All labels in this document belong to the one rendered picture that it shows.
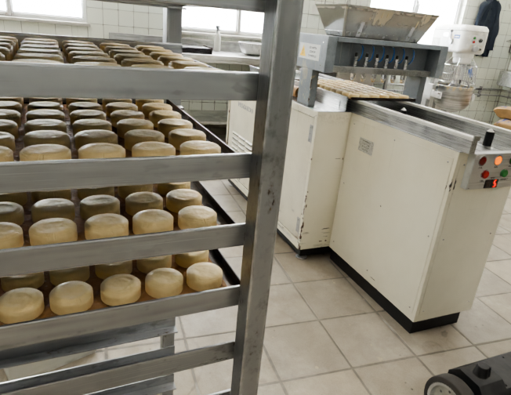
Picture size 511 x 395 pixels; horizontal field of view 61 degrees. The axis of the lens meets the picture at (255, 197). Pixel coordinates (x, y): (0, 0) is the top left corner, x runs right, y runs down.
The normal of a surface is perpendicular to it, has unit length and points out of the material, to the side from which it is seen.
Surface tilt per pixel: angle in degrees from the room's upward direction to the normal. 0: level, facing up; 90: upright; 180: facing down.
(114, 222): 0
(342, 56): 90
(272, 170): 90
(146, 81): 90
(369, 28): 115
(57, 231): 0
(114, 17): 90
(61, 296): 0
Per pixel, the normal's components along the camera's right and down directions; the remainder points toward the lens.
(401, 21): 0.31, 0.73
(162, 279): 0.09, -0.92
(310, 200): 0.38, 0.37
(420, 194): -0.92, 0.07
